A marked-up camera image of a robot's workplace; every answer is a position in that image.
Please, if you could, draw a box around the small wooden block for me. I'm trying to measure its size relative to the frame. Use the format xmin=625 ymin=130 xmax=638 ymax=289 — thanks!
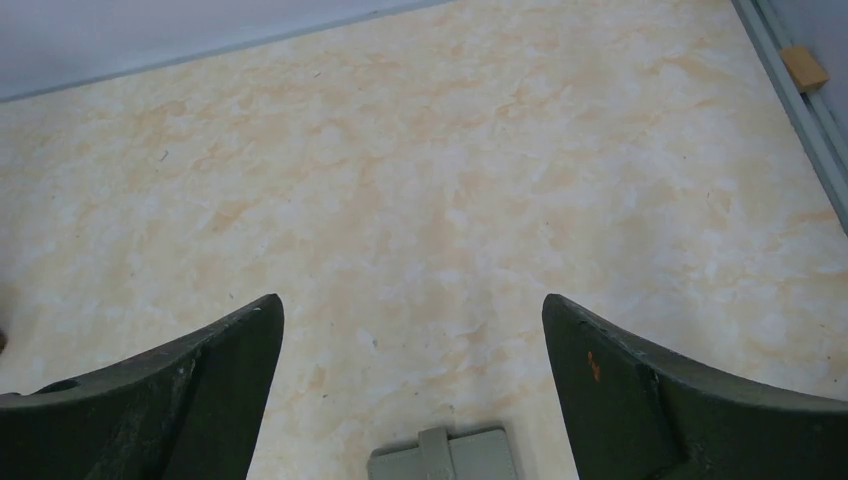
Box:
xmin=779 ymin=45 xmax=830 ymax=94

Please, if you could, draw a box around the grey card holder wallet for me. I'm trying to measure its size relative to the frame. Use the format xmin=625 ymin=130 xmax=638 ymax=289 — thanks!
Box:
xmin=367 ymin=427 xmax=518 ymax=480

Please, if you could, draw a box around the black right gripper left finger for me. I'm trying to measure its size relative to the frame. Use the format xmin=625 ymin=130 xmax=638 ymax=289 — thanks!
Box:
xmin=1 ymin=294 xmax=284 ymax=479

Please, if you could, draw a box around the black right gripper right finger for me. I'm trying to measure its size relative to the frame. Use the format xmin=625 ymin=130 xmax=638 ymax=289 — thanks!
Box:
xmin=542 ymin=294 xmax=847 ymax=479

